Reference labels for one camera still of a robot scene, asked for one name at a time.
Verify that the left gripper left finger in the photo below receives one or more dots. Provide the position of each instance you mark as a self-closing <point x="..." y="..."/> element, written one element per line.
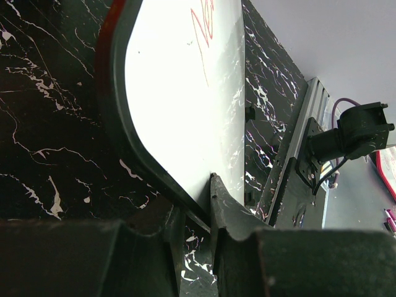
<point x="161" y="222"/>

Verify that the red framed white sign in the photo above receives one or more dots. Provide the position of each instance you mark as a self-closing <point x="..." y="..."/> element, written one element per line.
<point x="385" y="164"/>

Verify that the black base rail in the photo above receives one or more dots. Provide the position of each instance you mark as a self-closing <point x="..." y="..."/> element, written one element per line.
<point x="293" y="204"/>

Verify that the pink marker pen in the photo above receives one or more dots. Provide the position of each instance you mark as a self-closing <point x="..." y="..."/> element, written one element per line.
<point x="390" y="221"/>

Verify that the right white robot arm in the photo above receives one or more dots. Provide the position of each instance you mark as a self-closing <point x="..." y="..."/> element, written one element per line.
<point x="360" y="131"/>

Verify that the white whiteboard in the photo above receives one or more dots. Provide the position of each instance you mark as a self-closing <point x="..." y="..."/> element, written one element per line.
<point x="178" y="72"/>

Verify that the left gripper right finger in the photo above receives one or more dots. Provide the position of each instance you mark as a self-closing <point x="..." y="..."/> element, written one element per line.
<point x="228" y="218"/>

